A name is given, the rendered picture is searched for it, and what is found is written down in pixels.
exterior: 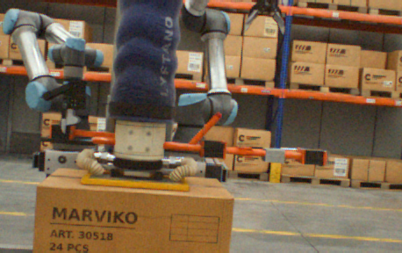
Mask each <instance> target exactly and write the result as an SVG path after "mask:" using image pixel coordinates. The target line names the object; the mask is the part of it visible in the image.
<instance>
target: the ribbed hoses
mask: <svg viewBox="0 0 402 253"><path fill-rule="evenodd" d="M95 154H96V151H95V153H94V150H90V149H85V150H84V151H83V152H81V153H80V154H79V155H78V156H77V157H76V164H77V165H78V166H79V167H80V168H81V169H83V170H88V171H90V173H91V174H93V176H95V177H99V176H101V175H102V173H104V171H105V170H104V168H102V166H100V164H107V165H109V163H98V162H97V159H96V160H95ZM180 164H181V165H180V166H179V167H177V168H174V169H169V167H167V168H168V170H174V171H172V173H170V175H169V177H170V178H171V179H172V181H174V182H175V181H176V182H179V181H181V179H183V177H193V176H194V174H196V173H197V170H198V166H197V163H196V162H195V161H194V159H193V158H191V157H189V156H188V157H185V158H184V159H183V160H182V161H181V163H180Z"/></svg>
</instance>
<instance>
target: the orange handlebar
mask: <svg viewBox="0 0 402 253"><path fill-rule="evenodd" d="M73 136H91V137H93V138H92V141H93V143H95V144H108V145H115V144H116V139H115V133H104V132H95V131H86V130H76V129H74V131H73ZM163 148H164V149H173V150H182V151H201V149H202V146H201V145H200V144H196V145H192V144H186V143H176V142H167V141H165V142H164V144H163ZM226 154H229V155H237V156H246V157H252V155H257V156H265V155H266V153H265V150H262V149H258V148H250V147H242V146H235V148H232V147H226ZM284 159H302V154H301V153H299V152H295V151H285V155H284Z"/></svg>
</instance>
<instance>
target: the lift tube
mask: <svg viewBox="0 0 402 253"><path fill-rule="evenodd" d="M118 3H119V8H120V14H121V21H120V23H119V26H118V31H117V34H116V41H115V42H116V47H117V52H118V53H117V56H116V58H115V59H114V62H113V72H114V75H115V77H116V78H115V83H114V85H113V89H112V92H111V101H113V102H121V103H137V104H146V105H162V106H175V102H176V85H175V81H174V78H175V75H176V71H177V69H178V66H179V62H178V59H177V56H176V49H177V48H178V46H179V44H180V25H179V15H180V10H181V8H182V5H183V0H118ZM109 118H114V119H125V120H132V121H150V122H162V123H174V121H173V119H171V118H147V117H139V116H131V115H124V114H111V113H110V115H109Z"/></svg>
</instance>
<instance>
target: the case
mask: <svg viewBox="0 0 402 253"><path fill-rule="evenodd" d="M85 174H88V170H71V169H58V170H56V171H55V172H54V173H52V175H50V176H49V177H47V178H46V179H45V180H43V181H42V182H41V183H40V184H38V185H37V191H36V201H35V222H34V232H33V243H32V253H230V247H231V239H232V222H233V208H234V197H233V196H232V195H231V194H230V193H229V192H228V190H227V189H225V188H224V186H223V185H222V184H221V183H220V181H218V180H217V178H207V177H186V178H185V181H187V183H188V185H189V186H190V191H189V192H175V191H164V190H154V189H143V188H123V187H112V186H102V185H91V184H81V179H82V178H83V176H84V175H85Z"/></svg>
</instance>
